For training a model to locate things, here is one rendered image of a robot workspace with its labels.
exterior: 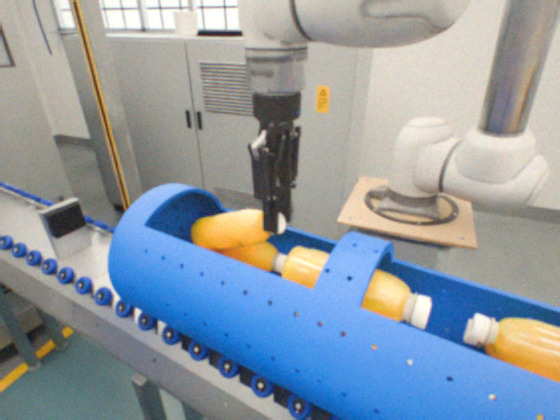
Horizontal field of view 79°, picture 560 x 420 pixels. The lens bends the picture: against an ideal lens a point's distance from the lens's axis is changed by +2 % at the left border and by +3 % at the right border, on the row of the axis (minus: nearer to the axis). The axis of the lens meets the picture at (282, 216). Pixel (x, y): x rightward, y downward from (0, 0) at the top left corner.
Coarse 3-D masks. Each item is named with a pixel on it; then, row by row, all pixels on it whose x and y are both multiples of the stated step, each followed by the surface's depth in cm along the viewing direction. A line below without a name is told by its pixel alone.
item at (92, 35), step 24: (72, 0) 100; (96, 0) 102; (96, 24) 104; (96, 48) 105; (96, 72) 108; (96, 96) 113; (120, 96) 116; (120, 120) 118; (120, 144) 121; (120, 168) 124; (120, 192) 131
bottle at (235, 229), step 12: (216, 216) 70; (228, 216) 67; (240, 216) 64; (252, 216) 63; (192, 228) 72; (204, 228) 70; (216, 228) 67; (228, 228) 65; (240, 228) 63; (252, 228) 62; (204, 240) 70; (216, 240) 68; (228, 240) 66; (240, 240) 64; (252, 240) 64; (264, 240) 65
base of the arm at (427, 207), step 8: (376, 192) 113; (384, 192) 111; (392, 192) 107; (384, 200) 110; (392, 200) 108; (400, 200) 105; (408, 200) 104; (416, 200) 103; (424, 200) 103; (432, 200) 104; (384, 208) 107; (392, 208) 106; (400, 208) 105; (408, 208) 105; (416, 208) 104; (424, 208) 104; (432, 208) 104; (424, 216) 103; (432, 216) 102
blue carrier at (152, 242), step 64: (192, 192) 70; (128, 256) 61; (192, 256) 55; (384, 256) 61; (192, 320) 56; (256, 320) 49; (320, 320) 45; (384, 320) 42; (448, 320) 63; (320, 384) 46; (384, 384) 41; (448, 384) 38; (512, 384) 36
